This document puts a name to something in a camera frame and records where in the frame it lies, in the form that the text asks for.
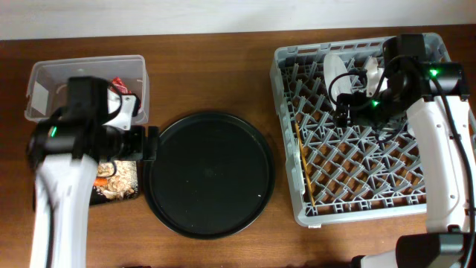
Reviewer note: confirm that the round black tray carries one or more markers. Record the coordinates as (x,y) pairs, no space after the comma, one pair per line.
(213,176)

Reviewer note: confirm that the grey plate with food scraps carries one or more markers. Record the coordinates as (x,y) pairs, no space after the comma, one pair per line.
(334,66)

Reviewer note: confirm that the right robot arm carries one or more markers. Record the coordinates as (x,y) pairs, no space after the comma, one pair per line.
(433,98)

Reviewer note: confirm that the grey dishwasher rack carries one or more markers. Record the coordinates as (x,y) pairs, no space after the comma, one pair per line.
(357,173)

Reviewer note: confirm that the red snack wrapper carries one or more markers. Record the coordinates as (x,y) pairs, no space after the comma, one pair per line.
(118,88)

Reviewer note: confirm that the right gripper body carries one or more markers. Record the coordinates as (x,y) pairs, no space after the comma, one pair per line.
(368,110)

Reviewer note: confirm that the black rectangular tray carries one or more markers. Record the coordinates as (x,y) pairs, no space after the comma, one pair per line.
(111,197)

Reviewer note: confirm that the clear plastic bin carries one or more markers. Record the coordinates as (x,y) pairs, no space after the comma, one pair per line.
(47,84)

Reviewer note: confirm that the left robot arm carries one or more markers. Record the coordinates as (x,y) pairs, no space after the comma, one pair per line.
(78,161)

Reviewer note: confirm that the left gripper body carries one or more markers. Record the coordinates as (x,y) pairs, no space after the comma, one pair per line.
(138,144)

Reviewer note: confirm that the pile of food scraps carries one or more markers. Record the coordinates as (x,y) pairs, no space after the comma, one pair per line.
(119,178)

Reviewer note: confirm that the wooden chopstick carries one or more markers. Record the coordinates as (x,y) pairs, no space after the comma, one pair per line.
(304,164)

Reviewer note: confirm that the orange carrot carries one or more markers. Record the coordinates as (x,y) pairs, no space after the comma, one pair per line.
(100,182)

